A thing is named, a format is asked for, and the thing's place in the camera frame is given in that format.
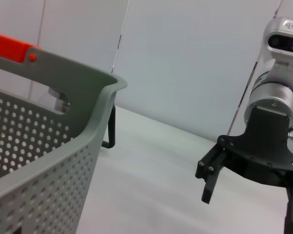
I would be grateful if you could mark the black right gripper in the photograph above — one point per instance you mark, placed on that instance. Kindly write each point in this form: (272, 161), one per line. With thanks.
(266, 151)

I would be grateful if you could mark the grey perforated storage bin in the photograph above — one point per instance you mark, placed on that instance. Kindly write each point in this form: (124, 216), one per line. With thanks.
(39, 170)

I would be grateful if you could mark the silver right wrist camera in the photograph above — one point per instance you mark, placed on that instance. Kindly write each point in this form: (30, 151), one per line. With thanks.
(280, 34)

